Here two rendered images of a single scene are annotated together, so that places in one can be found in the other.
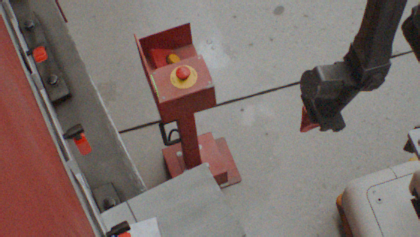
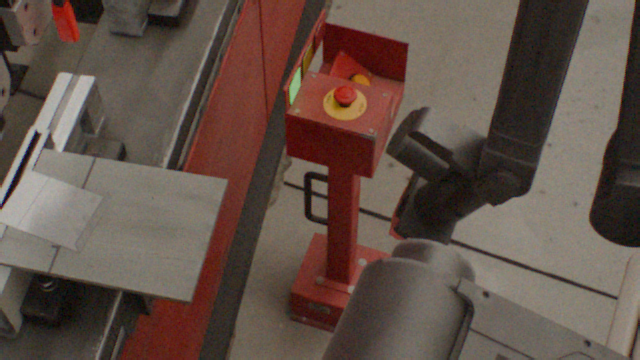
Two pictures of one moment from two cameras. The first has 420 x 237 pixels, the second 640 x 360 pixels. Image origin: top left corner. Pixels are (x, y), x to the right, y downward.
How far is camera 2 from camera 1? 0.51 m
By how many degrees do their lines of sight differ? 18
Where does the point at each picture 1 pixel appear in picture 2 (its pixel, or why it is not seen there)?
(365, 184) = not seen: outside the picture
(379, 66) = (513, 159)
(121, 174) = (147, 147)
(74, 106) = (171, 38)
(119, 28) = not seen: hidden behind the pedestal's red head
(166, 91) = (307, 105)
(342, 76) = (457, 147)
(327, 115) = (422, 215)
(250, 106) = (477, 266)
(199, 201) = (175, 219)
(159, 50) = (351, 60)
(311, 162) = not seen: outside the picture
